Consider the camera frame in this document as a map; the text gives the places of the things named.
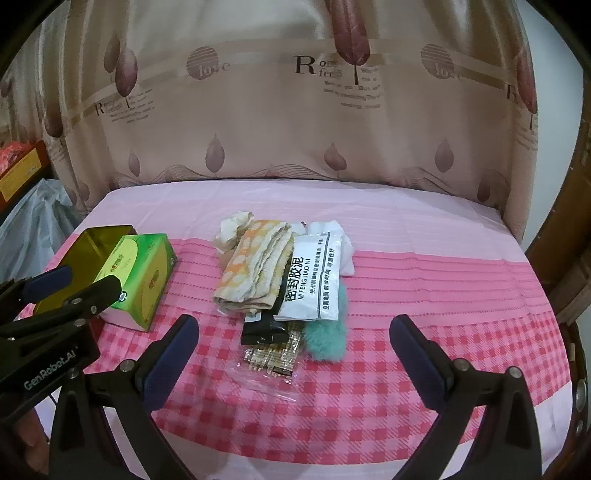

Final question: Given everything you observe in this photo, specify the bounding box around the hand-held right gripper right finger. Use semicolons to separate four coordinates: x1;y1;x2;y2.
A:
389;315;541;480

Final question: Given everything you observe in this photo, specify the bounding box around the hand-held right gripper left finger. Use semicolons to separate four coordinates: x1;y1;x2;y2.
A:
48;315;199;480

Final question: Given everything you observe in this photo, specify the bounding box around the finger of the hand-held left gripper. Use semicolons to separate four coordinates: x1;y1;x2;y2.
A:
0;265;75;319
0;274;127;340

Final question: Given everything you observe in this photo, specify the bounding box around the green tissue box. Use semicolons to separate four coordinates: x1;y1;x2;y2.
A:
95;233;178;332

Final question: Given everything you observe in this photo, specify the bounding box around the teal fluffy pompom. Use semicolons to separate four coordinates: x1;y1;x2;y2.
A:
300;279;348;363

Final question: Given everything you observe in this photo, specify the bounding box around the cotton swab packet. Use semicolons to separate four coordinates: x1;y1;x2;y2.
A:
226;320;308;393

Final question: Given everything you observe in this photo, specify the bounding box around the white towel gold embroidery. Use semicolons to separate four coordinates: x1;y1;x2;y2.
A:
337;228;356;278

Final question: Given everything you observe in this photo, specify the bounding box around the orange white patterned towel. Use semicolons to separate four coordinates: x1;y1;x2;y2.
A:
213;219;296;317

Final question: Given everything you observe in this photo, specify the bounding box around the white printed plastic packet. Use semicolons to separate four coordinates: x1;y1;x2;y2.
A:
274;233;343;324

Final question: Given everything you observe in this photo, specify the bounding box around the cream cloth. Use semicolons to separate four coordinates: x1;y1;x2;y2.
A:
215;211;256;254

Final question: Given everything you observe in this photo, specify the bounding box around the person's left hand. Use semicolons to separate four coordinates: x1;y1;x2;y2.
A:
11;406;51;462

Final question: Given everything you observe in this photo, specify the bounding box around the pink checked bed sheet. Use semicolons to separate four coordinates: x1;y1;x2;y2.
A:
9;178;578;480

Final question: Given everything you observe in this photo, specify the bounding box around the grey translucent plastic cover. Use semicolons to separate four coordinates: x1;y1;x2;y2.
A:
0;178;81;278

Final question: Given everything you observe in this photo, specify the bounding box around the red box yellow label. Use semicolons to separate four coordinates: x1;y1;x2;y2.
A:
0;141;51;204

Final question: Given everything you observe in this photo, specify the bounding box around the red plastic bag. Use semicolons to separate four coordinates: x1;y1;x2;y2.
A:
0;141;33;174

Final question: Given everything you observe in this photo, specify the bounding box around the beige leaf print curtain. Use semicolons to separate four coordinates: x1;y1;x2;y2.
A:
0;0;591;241

